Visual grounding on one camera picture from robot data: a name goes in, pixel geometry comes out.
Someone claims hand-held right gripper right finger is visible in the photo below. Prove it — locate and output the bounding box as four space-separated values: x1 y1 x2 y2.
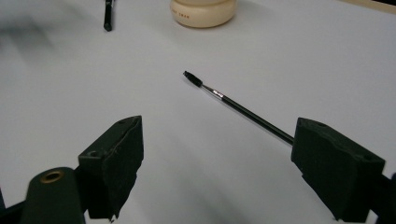
290 117 387 224

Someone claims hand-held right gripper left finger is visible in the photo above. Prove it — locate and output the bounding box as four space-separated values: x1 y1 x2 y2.
78 115 145 222

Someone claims thin black makeup brush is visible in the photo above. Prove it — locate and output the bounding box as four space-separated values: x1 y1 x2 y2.
182 70 295 147

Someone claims cream ribbed brush holder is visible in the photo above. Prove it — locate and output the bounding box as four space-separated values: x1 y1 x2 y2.
169 0 238 29

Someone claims wooden table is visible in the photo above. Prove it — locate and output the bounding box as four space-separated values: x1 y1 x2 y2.
337 0 396 15

